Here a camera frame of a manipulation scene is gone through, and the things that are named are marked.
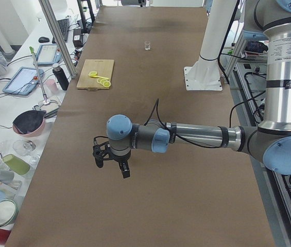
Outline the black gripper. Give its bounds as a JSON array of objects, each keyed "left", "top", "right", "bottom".
[{"left": 112, "top": 153, "right": 131, "bottom": 179}]

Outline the clear glass measuring cup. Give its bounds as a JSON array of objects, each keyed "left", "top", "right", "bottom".
[{"left": 144, "top": 41, "right": 151, "bottom": 51}]

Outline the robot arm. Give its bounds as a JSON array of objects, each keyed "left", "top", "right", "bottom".
[{"left": 93, "top": 1, "right": 291, "bottom": 178}]

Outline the pink cup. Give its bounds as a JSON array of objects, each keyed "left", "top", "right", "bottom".
[{"left": 45, "top": 79, "right": 58, "bottom": 94}]

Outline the lemon slice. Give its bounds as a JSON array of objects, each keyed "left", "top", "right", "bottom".
[{"left": 96, "top": 78, "right": 111, "bottom": 89}]

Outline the bamboo cutting board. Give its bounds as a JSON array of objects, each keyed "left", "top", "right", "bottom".
[{"left": 76, "top": 59, "right": 114, "bottom": 91}]

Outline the wine glass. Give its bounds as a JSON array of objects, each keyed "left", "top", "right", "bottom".
[{"left": 13, "top": 139, "right": 36, "bottom": 156}]

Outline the pink bowl with cloth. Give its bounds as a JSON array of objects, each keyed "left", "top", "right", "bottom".
[{"left": 12, "top": 110, "right": 46, "bottom": 137}]

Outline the green tumbler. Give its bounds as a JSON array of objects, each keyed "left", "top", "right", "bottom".
[{"left": 3, "top": 154, "right": 30, "bottom": 175}]

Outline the black thermos bottle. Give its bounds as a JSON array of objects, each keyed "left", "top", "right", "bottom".
[{"left": 52, "top": 63, "right": 69, "bottom": 91}]

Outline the white green bowl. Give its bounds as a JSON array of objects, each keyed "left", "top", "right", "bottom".
[{"left": 0, "top": 200, "right": 18, "bottom": 227}]

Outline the near blue teach pendant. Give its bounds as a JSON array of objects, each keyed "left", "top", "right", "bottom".
[{"left": 2, "top": 67, "right": 39, "bottom": 96}]

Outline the blue teach pendant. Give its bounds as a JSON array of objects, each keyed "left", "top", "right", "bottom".
[
  {"left": 2, "top": 67, "right": 39, "bottom": 96},
  {"left": 36, "top": 44, "right": 61, "bottom": 66}
]

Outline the far blue teach pendant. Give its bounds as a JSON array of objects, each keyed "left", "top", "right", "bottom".
[{"left": 36, "top": 44, "right": 61, "bottom": 66}]

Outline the black power adapter box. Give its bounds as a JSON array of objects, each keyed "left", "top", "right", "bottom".
[{"left": 73, "top": 28, "right": 83, "bottom": 48}]

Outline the black computer mouse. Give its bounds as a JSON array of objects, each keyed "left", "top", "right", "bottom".
[{"left": 38, "top": 37, "right": 50, "bottom": 43}]

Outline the black keyboard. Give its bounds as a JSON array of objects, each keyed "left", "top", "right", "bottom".
[{"left": 57, "top": 18, "right": 70, "bottom": 42}]

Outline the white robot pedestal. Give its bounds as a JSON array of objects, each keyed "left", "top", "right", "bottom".
[{"left": 184, "top": 0, "right": 238, "bottom": 91}]

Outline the metal grabber stick green handle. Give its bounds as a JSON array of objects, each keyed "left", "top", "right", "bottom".
[{"left": 29, "top": 46, "right": 50, "bottom": 105}]

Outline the aluminium frame post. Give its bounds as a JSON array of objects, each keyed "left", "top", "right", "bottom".
[{"left": 39, "top": 0, "right": 77, "bottom": 79}]

